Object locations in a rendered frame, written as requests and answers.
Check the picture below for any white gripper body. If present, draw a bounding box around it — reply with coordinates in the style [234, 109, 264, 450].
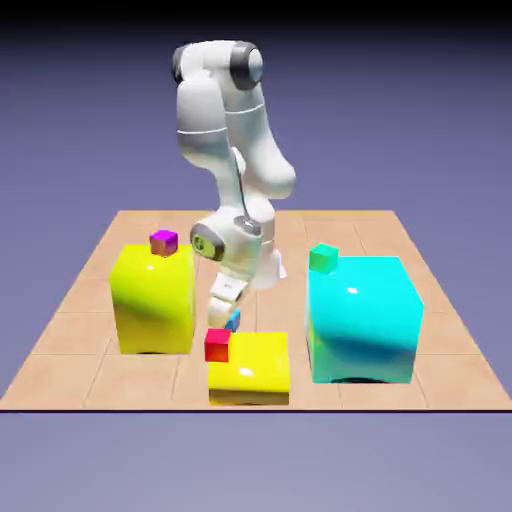
[206, 296, 237, 330]

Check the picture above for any small red cube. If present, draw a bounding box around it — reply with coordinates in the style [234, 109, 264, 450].
[203, 328, 233, 364]

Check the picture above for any small magenta cube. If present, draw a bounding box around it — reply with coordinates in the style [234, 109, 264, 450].
[149, 228, 180, 258]

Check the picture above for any small green cube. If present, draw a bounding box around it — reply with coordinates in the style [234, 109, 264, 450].
[308, 242, 340, 276]

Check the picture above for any flat yellow box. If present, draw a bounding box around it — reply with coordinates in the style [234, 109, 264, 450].
[207, 331, 291, 407]

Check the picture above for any tall yellow box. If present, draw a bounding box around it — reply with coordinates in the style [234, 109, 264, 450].
[109, 243, 197, 356]

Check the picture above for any large cyan box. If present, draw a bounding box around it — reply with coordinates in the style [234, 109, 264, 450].
[304, 255, 425, 386]

